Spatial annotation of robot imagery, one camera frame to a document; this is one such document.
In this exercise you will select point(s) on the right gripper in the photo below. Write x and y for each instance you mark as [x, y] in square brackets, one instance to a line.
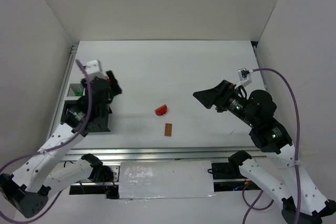
[221, 96]

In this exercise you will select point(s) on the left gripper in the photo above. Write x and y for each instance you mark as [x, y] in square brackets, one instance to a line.
[112, 82]

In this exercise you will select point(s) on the green square lego brick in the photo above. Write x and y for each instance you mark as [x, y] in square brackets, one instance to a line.
[78, 93]

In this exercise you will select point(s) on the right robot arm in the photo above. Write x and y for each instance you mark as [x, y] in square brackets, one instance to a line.
[297, 196]

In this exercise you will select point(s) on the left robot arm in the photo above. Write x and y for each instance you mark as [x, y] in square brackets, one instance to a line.
[29, 188]

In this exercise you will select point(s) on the white slatted container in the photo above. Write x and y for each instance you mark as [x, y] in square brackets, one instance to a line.
[72, 89]

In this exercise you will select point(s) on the red curved lego brick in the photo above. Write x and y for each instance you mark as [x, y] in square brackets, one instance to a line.
[161, 110]

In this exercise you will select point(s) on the black slatted container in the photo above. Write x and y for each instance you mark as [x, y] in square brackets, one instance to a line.
[98, 120]

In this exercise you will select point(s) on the orange flat lego plate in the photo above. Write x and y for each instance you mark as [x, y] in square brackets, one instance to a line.
[168, 130]

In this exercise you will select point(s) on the silver tape sheet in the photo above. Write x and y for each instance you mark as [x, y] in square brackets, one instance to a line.
[175, 179]

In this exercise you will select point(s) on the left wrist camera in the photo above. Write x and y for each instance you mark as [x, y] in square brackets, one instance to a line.
[93, 69]

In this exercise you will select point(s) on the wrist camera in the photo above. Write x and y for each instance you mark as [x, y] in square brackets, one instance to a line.
[244, 77]
[93, 69]

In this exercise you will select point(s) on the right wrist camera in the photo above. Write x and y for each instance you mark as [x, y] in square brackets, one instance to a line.
[244, 77]

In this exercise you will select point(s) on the aluminium frame rail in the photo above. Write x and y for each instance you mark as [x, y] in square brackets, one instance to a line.
[215, 154]

